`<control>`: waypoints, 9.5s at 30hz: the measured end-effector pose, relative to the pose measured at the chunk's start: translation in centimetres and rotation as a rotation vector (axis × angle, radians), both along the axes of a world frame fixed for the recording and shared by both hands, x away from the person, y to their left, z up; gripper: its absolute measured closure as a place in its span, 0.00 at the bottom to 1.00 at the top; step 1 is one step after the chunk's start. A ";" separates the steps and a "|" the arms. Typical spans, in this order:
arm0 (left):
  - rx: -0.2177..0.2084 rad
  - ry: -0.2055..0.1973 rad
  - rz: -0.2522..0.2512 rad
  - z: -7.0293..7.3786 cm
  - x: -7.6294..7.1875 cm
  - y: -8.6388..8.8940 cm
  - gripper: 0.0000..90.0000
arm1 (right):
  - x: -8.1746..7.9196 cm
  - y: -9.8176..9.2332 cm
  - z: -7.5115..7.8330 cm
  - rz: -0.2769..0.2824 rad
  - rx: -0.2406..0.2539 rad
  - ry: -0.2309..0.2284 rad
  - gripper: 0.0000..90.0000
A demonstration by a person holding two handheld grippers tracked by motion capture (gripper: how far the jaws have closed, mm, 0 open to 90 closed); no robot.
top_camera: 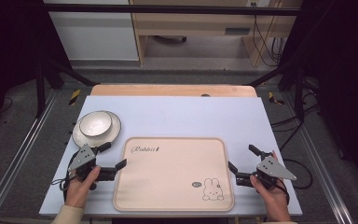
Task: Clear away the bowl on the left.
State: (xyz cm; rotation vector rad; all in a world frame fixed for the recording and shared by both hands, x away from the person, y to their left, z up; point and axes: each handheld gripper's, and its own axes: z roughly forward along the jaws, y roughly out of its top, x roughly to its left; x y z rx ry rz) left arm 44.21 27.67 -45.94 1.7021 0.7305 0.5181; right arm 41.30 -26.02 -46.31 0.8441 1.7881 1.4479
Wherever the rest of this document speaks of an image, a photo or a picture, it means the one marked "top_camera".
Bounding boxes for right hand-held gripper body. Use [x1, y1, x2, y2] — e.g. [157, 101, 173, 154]
[235, 150, 298, 190]

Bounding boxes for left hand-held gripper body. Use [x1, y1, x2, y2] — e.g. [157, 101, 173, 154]
[67, 144, 119, 191]

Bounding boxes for person's right hand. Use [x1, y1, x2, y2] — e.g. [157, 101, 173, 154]
[249, 150, 292, 223]

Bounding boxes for person's left hand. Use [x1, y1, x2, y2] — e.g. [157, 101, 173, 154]
[64, 165, 102, 210]

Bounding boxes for white ceramic plate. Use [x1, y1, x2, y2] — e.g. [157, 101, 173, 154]
[71, 110, 122, 149]

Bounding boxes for white ceramic bowl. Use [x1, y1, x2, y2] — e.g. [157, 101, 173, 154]
[78, 110, 114, 138]

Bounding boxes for beige tray with rabbit print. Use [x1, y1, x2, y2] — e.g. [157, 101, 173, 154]
[112, 136, 236, 213]

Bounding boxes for yellow black striped tape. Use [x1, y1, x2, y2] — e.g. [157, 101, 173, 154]
[267, 91, 286, 105]
[68, 89, 82, 106]

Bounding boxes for black stand leg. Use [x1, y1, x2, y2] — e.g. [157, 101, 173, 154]
[34, 54, 98, 119]
[247, 60, 306, 123]

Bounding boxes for wooden table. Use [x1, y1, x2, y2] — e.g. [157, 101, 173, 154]
[89, 83, 258, 98]

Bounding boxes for white cabinet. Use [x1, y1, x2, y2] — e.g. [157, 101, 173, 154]
[43, 0, 140, 62]

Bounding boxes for black curtain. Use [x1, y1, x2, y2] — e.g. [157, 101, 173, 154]
[279, 0, 358, 194]
[0, 0, 73, 134]

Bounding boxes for light wooden desk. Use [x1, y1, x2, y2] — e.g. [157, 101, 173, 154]
[128, 0, 303, 67]

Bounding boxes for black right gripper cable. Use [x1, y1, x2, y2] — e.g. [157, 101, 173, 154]
[276, 158, 313, 204]

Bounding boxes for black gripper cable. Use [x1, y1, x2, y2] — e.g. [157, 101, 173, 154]
[50, 150, 79, 202]
[276, 158, 313, 204]

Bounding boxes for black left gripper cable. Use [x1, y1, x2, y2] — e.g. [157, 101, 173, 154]
[50, 150, 79, 202]

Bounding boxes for metal floor rail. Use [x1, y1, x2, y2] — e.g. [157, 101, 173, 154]
[0, 89, 61, 224]
[282, 92, 356, 224]

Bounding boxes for black floor cables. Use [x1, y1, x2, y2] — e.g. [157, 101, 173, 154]
[269, 77, 322, 152]

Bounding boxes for black hanging cables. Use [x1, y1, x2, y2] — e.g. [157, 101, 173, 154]
[251, 14, 286, 67]

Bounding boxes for black horizontal frame bar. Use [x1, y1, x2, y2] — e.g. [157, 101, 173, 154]
[43, 3, 303, 17]

